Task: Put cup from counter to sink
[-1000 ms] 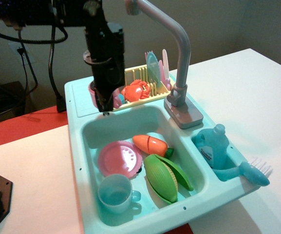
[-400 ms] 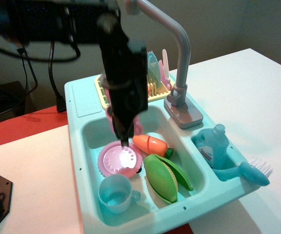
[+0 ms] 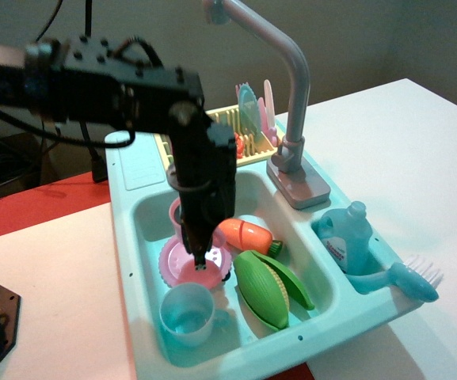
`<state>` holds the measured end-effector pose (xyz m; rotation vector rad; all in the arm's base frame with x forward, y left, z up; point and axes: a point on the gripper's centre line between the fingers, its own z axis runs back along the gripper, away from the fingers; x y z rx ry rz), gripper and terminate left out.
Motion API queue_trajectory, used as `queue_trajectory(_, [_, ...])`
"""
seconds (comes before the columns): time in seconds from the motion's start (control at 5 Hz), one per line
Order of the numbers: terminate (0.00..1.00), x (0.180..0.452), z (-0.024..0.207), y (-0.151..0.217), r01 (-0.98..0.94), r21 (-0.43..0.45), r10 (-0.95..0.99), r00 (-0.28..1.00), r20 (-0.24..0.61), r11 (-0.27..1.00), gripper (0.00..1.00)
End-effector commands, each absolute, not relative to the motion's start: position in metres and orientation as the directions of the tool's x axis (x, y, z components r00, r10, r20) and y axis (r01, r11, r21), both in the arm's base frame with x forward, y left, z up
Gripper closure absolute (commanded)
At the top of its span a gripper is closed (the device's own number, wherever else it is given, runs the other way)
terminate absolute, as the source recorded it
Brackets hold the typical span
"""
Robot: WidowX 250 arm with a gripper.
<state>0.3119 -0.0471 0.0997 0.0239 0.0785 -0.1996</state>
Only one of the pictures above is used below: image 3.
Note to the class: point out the yellow dish rack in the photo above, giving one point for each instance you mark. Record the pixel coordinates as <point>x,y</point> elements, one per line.
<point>257,149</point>

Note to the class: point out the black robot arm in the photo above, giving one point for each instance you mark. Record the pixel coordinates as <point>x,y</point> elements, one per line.
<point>128,88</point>

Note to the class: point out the blue toy dish brush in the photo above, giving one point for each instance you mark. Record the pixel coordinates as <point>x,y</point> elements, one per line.
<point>416,277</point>

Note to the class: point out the blue toy soap bottle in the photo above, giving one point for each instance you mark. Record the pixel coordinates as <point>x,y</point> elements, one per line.
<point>345,232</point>

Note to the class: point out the teal toy sink unit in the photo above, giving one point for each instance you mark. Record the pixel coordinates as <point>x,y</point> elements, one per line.
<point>245,348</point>

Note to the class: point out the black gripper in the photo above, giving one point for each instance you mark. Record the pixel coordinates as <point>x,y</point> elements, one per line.
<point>203,173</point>

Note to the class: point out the green toy corn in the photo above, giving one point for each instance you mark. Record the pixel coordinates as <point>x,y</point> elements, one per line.
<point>267,287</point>

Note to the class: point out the orange toy crab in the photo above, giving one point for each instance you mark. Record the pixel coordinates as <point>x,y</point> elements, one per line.
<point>240,146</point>

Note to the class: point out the light blue toy cup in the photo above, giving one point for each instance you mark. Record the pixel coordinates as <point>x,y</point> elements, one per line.
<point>189,314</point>

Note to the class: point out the pink toy cup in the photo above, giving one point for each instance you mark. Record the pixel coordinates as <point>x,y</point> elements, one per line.
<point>176,215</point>

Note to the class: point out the orange toy carrot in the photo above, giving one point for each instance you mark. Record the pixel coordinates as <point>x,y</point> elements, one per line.
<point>245,235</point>

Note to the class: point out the blue plate in rack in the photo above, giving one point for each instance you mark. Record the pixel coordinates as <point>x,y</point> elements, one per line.
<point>249,111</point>

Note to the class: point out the pink utensil in rack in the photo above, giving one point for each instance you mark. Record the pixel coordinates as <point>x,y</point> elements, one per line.
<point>270,130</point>

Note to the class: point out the pink toy plate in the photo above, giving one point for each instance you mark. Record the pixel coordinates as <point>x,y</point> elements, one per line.
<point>176,266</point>

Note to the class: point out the grey toy faucet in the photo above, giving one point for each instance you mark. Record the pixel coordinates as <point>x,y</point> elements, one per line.
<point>295,178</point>

